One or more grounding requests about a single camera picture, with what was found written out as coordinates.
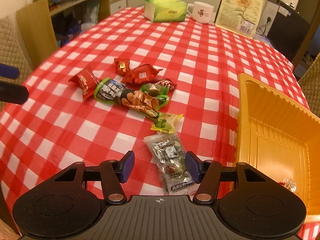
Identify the red white checkered tablecloth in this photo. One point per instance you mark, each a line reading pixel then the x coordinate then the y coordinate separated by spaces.
pixel 141 130

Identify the small red foil candy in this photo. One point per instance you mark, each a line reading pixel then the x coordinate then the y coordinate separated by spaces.
pixel 122 66

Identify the black mini fridge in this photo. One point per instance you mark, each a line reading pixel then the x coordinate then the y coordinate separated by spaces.
pixel 283 27

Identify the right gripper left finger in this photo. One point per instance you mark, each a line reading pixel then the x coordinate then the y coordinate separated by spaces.
pixel 114 173

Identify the yellow green candy packet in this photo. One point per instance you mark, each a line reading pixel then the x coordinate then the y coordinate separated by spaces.
pixel 166 123

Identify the red snack packet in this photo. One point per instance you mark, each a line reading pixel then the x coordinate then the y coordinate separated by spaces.
pixel 141 74

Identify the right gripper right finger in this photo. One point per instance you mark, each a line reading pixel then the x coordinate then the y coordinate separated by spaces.
pixel 205 173

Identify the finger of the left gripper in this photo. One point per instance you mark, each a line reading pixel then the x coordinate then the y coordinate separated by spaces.
pixel 13 93
pixel 9 71

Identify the dark red foil candy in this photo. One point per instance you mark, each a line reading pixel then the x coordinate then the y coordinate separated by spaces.
pixel 166 83

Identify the wooden shelf unit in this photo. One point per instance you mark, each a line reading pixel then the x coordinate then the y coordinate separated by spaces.
pixel 36 22

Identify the green wrapped candy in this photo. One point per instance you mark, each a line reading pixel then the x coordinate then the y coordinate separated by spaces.
pixel 160 92

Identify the black green chicken snack pack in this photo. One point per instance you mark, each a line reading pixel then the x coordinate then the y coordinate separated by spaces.
pixel 111 91

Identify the quilted beige chair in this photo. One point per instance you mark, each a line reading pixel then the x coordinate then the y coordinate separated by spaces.
pixel 310 85

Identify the red snack pouch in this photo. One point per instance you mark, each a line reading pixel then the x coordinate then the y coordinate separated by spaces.
pixel 87 81

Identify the clear wrapped candy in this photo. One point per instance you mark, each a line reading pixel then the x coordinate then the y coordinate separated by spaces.
pixel 291 185

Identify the green tissue pack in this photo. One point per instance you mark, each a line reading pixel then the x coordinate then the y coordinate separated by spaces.
pixel 165 10

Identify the orange plastic tray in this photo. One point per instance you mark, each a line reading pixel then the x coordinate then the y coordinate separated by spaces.
pixel 279 137

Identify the white mug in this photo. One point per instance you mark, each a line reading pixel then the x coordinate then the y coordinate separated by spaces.
pixel 200 12

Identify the grey clear snack packet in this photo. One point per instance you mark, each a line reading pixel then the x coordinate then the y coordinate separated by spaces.
pixel 169 155

